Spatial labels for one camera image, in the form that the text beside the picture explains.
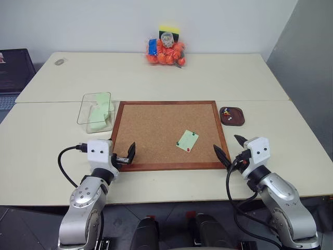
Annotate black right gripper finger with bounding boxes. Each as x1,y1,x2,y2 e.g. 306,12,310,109
233,134,248,148
213,144,232,169

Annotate bag of orange balls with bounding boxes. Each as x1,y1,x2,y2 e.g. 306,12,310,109
144,36,188,70

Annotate dark laptop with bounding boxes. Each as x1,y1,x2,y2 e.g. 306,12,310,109
0,48,36,116

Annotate dark rounded shape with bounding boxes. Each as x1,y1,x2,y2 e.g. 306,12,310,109
129,215,160,250
194,212,227,250

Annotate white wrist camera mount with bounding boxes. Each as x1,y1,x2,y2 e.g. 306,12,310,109
86,139,114,170
245,136,270,170

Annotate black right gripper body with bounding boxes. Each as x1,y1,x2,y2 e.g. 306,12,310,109
229,149,252,173

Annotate green paper note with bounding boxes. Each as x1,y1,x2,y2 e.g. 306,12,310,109
175,129,199,154

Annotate blue packet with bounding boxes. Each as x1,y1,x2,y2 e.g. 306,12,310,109
146,39,159,57

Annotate wood framed cork board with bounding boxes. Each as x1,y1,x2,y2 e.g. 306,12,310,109
110,100,232,172

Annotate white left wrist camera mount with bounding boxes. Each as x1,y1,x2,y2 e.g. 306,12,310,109
86,139,114,170

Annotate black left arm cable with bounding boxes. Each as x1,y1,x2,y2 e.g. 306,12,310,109
57,143,88,189

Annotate brown wooden tray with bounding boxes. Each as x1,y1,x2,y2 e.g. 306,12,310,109
219,106,246,128

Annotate yellow and black sponge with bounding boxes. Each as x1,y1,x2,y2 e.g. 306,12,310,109
158,24,182,43

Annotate clear plastic jar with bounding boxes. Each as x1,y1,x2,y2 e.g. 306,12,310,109
160,32,175,49

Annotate clear plastic box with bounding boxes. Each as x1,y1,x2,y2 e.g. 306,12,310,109
76,91,117,134

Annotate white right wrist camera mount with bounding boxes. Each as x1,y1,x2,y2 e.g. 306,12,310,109
245,136,270,170

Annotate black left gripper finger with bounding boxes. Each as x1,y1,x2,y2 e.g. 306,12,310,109
125,142,137,165

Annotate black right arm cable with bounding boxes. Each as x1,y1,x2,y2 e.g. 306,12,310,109
225,155,283,247

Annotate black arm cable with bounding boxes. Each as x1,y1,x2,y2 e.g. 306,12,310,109
225,155,283,247
57,143,88,189

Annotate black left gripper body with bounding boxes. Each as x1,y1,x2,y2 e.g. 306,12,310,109
111,153,131,173

